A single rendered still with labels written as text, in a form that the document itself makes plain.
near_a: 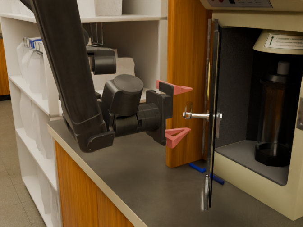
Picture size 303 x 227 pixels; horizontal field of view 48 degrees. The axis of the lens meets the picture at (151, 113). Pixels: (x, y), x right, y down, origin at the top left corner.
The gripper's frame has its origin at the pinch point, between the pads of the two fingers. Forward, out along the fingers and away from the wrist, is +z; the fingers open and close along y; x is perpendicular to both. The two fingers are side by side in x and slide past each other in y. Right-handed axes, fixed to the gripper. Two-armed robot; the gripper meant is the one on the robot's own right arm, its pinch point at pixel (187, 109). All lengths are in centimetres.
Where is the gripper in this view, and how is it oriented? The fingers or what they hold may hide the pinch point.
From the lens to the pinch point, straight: 77.5
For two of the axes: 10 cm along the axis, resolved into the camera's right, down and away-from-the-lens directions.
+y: 0.1, -9.5, -3.0
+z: 8.5, -1.5, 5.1
